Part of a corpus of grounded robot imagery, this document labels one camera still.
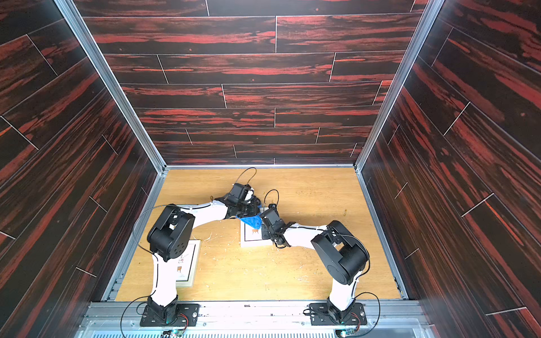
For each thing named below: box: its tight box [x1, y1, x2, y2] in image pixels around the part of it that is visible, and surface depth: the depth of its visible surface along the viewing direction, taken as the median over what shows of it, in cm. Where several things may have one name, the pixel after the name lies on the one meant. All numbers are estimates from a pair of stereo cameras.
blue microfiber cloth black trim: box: [235, 211, 263, 231], surface depth 96 cm
